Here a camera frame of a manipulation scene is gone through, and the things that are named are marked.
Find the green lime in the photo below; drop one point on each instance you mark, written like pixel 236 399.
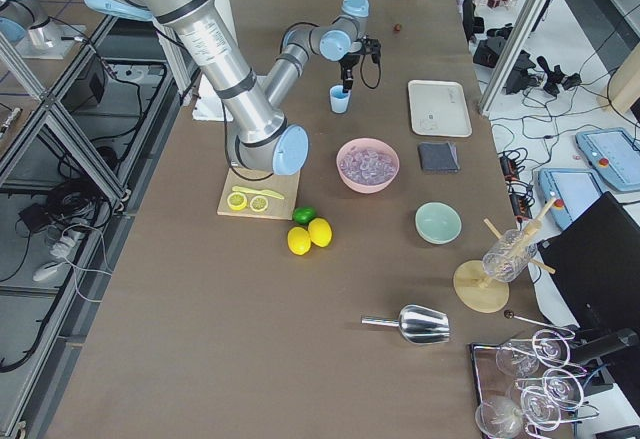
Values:
pixel 304 215

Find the lemon half upper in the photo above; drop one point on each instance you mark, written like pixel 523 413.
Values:
pixel 236 201

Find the lemon half lower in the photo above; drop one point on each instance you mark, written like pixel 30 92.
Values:
pixel 259 204

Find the black monitor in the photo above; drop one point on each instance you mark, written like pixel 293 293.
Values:
pixel 596 262

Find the pile of clear ice cubes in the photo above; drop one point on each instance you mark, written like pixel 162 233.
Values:
pixel 367 166

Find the wine glass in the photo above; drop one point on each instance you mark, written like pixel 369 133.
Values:
pixel 499 417

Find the pink bowl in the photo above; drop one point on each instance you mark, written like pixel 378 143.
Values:
pixel 373 143

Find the metal ice scoop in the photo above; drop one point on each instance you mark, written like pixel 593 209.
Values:
pixel 417 324

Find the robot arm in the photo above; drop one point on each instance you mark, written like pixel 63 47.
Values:
pixel 263 139
pixel 34 34

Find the bamboo cutting board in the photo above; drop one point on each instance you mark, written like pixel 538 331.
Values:
pixel 278 209

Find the green ceramic bowl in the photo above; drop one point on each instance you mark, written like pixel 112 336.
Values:
pixel 437 223

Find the lemon half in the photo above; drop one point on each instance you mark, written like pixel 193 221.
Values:
pixel 236 201
pixel 259 204

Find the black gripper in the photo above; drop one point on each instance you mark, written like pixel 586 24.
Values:
pixel 350 61

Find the yellow lemon lower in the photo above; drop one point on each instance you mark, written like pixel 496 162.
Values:
pixel 298 240

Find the grey folded cloth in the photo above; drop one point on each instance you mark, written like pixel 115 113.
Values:
pixel 438 157

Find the yellow lemon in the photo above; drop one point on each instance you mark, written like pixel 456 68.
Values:
pixel 320 232
pixel 298 240

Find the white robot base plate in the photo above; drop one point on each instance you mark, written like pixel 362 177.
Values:
pixel 208 106

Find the yellow lemon upper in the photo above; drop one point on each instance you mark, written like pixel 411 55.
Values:
pixel 320 232

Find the blue teach pendant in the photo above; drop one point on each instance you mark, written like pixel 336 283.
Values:
pixel 574 191
pixel 614 154

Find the black tray with glasses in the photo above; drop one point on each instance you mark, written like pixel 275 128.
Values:
pixel 538 375

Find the aluminium frame post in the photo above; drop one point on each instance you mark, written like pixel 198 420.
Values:
pixel 507 59

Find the glass cup on stand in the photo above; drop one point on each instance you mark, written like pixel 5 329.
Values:
pixel 507 258

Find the light blue cup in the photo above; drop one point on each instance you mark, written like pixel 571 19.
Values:
pixel 339 99

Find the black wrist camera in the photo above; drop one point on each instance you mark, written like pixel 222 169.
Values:
pixel 371 47

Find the cream rabbit tray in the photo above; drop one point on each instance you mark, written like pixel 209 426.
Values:
pixel 438 108

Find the wooden cup stand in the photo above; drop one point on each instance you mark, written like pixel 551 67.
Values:
pixel 480 292

